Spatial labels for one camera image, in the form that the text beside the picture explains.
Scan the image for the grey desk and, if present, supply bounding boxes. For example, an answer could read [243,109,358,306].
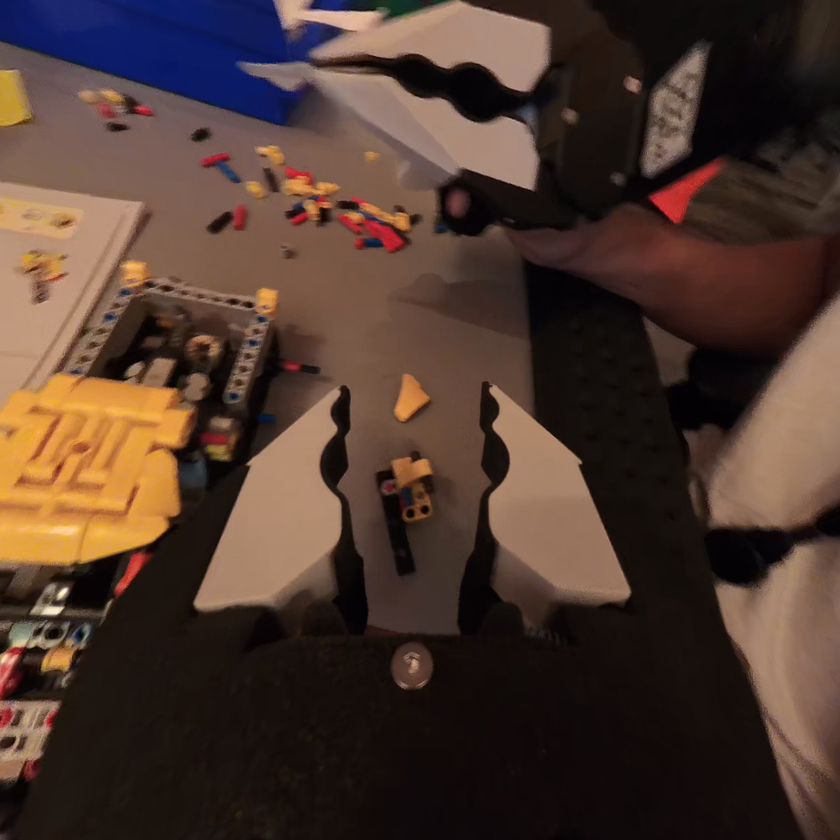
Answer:
[0,39,536,637]

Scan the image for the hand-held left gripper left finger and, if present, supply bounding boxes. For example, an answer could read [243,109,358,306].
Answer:
[192,386,368,634]

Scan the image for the crumpled white paper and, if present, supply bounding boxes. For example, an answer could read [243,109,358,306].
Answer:
[236,0,395,89]

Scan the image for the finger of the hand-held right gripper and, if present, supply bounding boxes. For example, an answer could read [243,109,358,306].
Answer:
[314,66,544,193]
[308,3,553,94]

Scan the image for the yellow curved wedge brick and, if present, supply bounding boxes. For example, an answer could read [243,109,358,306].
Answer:
[392,373,432,423]

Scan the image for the scattered small loose bricks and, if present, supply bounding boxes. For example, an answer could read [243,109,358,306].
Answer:
[77,85,421,260]

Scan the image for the red flat object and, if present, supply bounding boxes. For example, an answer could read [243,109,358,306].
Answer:
[648,159,726,225]

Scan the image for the person's right forearm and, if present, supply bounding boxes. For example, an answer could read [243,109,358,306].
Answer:
[630,210,834,358]

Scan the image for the small yellow black brick assembly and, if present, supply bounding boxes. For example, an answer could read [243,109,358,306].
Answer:
[374,449,435,578]

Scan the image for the yellow black brick car model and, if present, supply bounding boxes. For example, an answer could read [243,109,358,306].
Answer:
[0,259,322,788]

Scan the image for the grey building instruction booklet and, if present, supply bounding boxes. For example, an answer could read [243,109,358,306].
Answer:
[0,182,148,395]

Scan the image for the person's right hand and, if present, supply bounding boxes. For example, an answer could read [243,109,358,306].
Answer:
[507,205,658,286]

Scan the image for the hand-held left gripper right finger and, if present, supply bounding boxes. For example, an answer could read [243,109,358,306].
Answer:
[457,382,632,634]

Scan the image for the yellow paper sheet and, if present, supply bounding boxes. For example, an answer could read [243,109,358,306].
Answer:
[0,69,32,127]

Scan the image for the blue plastic bin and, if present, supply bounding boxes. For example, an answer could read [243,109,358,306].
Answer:
[0,0,309,126]

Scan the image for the black dimpled pad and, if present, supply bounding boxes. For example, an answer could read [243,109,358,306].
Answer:
[524,261,723,631]

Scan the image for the black lanyard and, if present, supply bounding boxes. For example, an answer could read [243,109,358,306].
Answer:
[705,515,840,586]

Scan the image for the person in white shirt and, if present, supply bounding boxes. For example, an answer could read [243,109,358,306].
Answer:
[656,315,840,840]

